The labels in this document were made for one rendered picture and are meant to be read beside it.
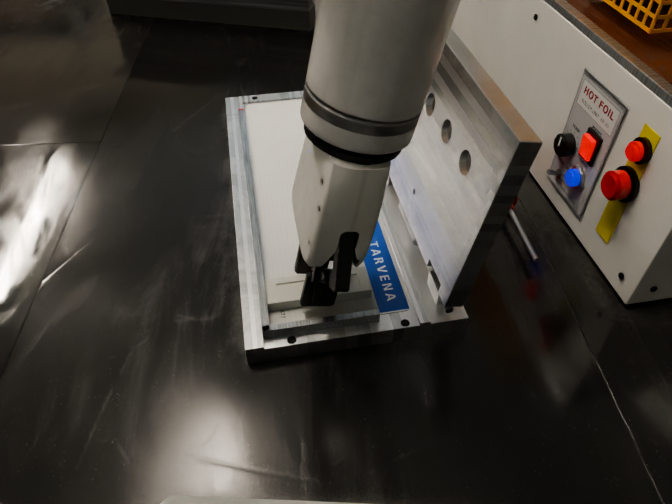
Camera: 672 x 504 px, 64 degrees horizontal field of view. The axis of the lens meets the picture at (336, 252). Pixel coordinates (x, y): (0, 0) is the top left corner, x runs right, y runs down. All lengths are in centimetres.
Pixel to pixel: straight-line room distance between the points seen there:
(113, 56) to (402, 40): 76
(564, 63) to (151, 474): 56
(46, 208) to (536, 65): 60
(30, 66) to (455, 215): 79
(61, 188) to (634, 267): 65
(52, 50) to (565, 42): 83
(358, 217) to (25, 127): 61
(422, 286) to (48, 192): 47
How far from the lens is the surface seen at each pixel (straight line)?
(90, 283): 61
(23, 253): 68
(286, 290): 51
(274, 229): 59
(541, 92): 69
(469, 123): 48
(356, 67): 34
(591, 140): 59
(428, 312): 52
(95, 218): 69
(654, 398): 55
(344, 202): 38
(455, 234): 49
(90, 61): 104
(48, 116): 91
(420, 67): 35
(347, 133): 36
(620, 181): 55
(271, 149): 71
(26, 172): 80
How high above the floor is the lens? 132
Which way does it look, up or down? 45 degrees down
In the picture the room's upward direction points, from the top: straight up
